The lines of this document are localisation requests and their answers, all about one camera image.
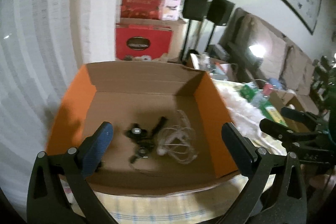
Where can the small pink white box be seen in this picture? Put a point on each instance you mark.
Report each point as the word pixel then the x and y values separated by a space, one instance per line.
pixel 171 9

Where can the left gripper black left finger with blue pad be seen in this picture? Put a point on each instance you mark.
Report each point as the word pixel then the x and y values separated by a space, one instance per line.
pixel 47 201

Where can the left black speaker on stand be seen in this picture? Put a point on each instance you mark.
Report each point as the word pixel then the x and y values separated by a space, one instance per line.
pixel 193 10

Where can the orange cardboard box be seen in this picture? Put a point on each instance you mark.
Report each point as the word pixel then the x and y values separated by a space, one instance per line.
pixel 125 93

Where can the black speaker on stand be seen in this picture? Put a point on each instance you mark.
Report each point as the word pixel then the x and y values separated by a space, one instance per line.
pixel 219 14
pixel 193 10

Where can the brown sofa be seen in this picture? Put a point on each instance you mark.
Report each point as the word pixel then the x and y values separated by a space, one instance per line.
pixel 264 52

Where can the large brown cardboard box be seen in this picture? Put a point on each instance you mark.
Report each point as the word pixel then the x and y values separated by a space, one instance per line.
pixel 178 28

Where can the brown cardboard box right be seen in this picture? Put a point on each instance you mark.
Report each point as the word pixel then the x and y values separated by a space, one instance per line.
pixel 280 99

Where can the right black speaker on stand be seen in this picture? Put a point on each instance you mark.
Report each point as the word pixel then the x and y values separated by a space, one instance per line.
pixel 219 14

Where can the red collection box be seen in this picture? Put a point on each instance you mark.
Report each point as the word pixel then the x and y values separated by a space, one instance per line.
pixel 134 40

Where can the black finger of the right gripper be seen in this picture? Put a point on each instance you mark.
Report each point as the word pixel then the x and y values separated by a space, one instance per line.
pixel 313 148
pixel 309 120

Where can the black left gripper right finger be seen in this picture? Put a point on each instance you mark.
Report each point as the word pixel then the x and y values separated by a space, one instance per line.
pixel 275 190

